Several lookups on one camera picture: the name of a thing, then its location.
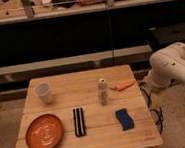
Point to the orange carrot toy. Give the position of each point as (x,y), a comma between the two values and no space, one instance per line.
(122,86)

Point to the small clear plastic bottle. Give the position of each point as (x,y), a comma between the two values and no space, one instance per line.
(103,91)

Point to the black box on right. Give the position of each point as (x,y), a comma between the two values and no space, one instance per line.
(164,36)

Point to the wooden table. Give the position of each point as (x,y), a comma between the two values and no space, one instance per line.
(103,130)

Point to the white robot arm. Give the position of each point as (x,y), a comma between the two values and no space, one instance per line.
(167,64)

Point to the translucent plastic cup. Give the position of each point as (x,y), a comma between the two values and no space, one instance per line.
(44,93)

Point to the orange plate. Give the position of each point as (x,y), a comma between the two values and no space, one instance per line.
(46,131)

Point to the blue sponge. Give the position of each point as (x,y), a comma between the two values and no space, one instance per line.
(125,120)

